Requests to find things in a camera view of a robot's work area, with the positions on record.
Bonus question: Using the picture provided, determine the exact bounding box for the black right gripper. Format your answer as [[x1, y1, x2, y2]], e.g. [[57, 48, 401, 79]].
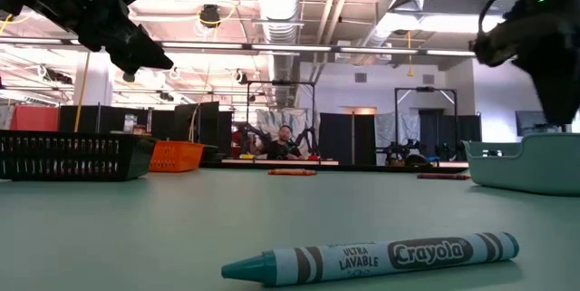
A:
[[469, 0, 580, 127]]

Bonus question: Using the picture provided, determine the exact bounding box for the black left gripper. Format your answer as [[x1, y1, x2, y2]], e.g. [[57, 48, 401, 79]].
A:
[[26, 0, 176, 77]]

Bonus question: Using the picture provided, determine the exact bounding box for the orange crayon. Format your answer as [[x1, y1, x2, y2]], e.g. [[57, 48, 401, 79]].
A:
[[416, 172, 472, 181], [267, 168, 318, 177]]

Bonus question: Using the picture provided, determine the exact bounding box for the blue-green crayon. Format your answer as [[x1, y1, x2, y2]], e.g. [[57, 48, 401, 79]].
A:
[[220, 231, 520, 288]]

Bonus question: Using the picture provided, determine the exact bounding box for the grey computer monitor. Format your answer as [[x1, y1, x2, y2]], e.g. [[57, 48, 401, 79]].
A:
[[515, 110, 552, 137]]

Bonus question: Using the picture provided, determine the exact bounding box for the white pillar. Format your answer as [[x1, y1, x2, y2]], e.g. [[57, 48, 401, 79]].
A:
[[74, 50, 113, 107]]

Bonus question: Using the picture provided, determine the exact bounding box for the ceiling light strip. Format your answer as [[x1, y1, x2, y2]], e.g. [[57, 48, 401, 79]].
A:
[[339, 46, 419, 54], [425, 49, 477, 58], [251, 44, 333, 53], [160, 41, 246, 50]]

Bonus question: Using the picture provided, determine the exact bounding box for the black partition panel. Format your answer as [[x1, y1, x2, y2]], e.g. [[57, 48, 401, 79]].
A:
[[60, 104, 150, 134], [174, 102, 233, 147], [319, 112, 376, 166]]

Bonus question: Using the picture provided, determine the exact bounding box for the pale green plastic bin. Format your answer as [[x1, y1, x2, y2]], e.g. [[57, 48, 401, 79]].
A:
[[462, 131, 580, 198]]

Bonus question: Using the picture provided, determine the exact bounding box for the orange plastic basket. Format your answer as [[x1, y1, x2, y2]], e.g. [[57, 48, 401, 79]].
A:
[[148, 140, 206, 173]]

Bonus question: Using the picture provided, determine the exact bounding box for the red partition panel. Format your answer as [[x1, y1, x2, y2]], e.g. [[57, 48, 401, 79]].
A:
[[9, 104, 62, 132]]

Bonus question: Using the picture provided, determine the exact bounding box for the black plastic basket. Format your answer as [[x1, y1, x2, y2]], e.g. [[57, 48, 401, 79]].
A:
[[0, 130, 158, 182]]

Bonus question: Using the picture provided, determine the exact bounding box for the yellow hanging plug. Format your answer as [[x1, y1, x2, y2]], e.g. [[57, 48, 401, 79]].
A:
[[406, 30, 416, 78]]

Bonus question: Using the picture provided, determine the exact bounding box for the white plastic sheet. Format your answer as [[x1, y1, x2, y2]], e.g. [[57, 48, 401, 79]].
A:
[[256, 108, 314, 159], [374, 112, 421, 147]]

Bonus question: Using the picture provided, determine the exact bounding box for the person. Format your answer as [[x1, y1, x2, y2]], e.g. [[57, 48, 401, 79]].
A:
[[260, 123, 305, 161]]

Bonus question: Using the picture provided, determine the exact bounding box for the wooden table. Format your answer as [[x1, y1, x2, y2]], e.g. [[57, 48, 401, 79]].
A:
[[220, 158, 340, 167]]

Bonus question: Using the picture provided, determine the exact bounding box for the green table mat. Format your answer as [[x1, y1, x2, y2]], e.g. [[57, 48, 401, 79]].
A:
[[0, 166, 580, 291]]

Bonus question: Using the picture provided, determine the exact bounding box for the black ceiling cable reel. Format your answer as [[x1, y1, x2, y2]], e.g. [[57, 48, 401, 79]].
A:
[[198, 4, 222, 28]]

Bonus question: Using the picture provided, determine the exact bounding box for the black metal table frame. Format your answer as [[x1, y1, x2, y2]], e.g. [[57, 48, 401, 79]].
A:
[[198, 160, 470, 174]]

